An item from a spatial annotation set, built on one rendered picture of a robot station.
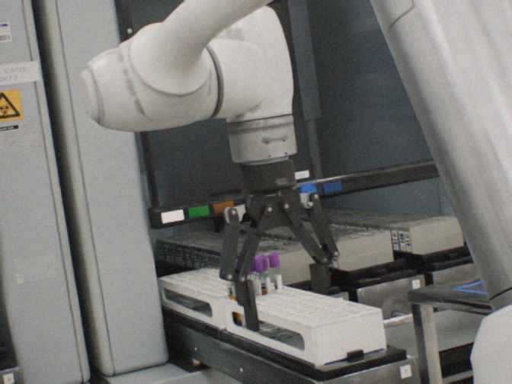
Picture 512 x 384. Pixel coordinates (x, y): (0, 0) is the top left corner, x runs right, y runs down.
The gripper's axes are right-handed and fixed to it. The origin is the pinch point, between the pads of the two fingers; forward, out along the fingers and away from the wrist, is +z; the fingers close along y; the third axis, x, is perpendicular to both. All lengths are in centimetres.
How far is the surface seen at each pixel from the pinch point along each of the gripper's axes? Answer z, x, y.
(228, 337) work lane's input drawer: 4.7, 9.4, -5.6
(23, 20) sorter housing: -46, 33, -23
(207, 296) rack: -0.2, 17.7, -4.8
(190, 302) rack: 3.3, 33.2, -2.5
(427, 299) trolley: 4.9, 3.6, 24.9
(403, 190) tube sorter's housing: -6, 53, 54
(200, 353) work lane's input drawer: 8.6, 20.0, -6.6
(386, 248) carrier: 1.0, 30.9, 35.1
